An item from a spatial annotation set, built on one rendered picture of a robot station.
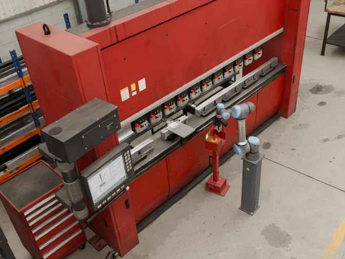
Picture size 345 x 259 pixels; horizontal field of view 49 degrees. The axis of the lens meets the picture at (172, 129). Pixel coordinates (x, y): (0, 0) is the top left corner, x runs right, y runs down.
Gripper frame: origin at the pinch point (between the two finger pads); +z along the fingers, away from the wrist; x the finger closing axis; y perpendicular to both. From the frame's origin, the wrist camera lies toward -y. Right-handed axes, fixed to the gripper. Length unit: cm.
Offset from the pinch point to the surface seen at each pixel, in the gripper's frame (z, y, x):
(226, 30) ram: -90, 27, -59
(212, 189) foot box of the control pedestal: 79, -4, 14
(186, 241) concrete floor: 83, -11, 93
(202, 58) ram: -72, 35, -18
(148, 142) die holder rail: -9, 52, 65
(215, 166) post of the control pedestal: 47.2, -2.1, 7.9
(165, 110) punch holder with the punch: -36, 46, 41
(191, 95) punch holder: -37, 36, 2
